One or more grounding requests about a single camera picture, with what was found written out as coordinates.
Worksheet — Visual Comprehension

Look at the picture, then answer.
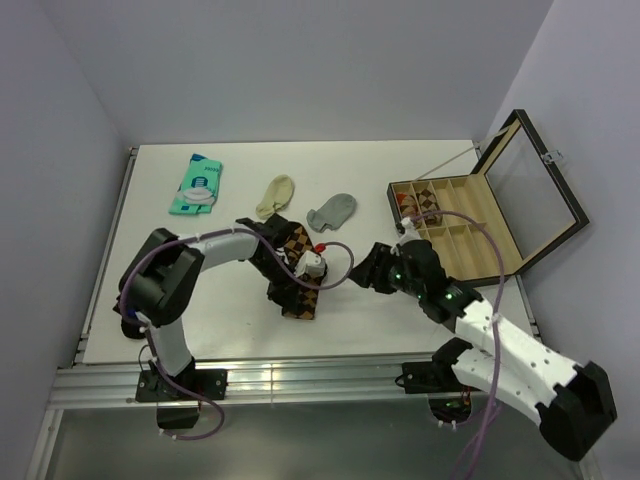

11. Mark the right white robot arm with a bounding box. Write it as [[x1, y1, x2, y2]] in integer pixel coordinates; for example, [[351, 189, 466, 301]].
[[349, 240, 617, 461]]

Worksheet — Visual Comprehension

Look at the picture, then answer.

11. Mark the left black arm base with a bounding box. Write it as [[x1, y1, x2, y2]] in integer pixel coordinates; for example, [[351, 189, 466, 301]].
[[134, 360, 228, 440]]

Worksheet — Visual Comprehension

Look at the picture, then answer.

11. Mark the brown argyle sock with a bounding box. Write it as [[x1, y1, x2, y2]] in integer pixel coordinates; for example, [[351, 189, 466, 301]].
[[416, 188, 443, 227], [281, 222, 328, 320]]

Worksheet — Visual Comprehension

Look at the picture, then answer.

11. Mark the black compartment storage box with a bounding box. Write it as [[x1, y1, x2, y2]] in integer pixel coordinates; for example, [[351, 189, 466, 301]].
[[387, 109, 590, 287]]

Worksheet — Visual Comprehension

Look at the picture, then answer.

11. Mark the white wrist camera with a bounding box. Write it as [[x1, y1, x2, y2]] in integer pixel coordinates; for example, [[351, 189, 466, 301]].
[[295, 250, 326, 278], [398, 217, 422, 246]]

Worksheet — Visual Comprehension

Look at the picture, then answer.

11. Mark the rolled brown argyle sock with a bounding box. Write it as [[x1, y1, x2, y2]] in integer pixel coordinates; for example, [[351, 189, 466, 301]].
[[416, 188, 443, 227]]

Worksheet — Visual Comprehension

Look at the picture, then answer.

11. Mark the cream ankle sock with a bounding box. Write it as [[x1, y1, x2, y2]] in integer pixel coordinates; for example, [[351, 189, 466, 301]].
[[255, 175, 295, 220]]

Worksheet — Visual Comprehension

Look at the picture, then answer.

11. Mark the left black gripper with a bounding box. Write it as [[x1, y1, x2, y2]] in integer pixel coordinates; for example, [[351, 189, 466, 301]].
[[251, 253, 307, 315]]

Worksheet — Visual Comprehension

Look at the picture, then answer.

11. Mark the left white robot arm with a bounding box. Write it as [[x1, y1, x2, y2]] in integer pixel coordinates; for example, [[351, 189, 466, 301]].
[[114, 215, 324, 399]]

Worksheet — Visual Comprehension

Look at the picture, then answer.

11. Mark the purple cable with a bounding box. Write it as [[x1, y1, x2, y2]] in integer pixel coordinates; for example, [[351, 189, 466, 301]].
[[122, 230, 356, 441], [399, 209, 506, 480]]

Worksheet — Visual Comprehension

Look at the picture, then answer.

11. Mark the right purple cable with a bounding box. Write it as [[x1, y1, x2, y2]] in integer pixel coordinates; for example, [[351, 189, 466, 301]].
[[399, 209, 506, 480]]

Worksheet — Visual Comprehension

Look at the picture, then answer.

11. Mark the grey ankle sock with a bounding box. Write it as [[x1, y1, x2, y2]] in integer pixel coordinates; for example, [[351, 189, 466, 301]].
[[306, 193, 357, 233]]

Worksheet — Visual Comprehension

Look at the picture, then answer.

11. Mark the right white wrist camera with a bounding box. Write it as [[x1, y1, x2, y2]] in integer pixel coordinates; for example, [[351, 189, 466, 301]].
[[398, 217, 422, 246]]

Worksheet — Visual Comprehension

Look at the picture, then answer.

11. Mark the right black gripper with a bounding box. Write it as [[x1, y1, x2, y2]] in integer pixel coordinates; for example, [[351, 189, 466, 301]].
[[346, 241, 424, 298]]

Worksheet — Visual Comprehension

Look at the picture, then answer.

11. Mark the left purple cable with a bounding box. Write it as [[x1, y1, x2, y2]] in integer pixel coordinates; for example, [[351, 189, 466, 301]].
[[122, 230, 356, 441]]

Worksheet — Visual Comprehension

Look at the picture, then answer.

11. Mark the teal patterned sock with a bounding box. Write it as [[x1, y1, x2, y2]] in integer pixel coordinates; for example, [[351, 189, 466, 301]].
[[168, 154, 223, 215]]

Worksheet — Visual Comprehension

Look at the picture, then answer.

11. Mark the aluminium frame rail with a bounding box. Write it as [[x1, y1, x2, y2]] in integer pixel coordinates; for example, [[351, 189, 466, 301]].
[[46, 354, 430, 410]]

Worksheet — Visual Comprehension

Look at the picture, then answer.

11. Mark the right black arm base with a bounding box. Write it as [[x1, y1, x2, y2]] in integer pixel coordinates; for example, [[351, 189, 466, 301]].
[[394, 361, 475, 423]]

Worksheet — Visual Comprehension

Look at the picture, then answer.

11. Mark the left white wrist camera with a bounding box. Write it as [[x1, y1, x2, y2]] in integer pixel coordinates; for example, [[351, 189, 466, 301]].
[[295, 250, 326, 278]]

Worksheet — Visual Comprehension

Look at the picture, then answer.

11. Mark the black blue sock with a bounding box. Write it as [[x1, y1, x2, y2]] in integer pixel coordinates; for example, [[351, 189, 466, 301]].
[[113, 294, 149, 340]]

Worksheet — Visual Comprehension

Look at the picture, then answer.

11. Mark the rolled orange argyle sock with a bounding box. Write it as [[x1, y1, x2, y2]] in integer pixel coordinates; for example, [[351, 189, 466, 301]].
[[396, 192, 421, 229]]

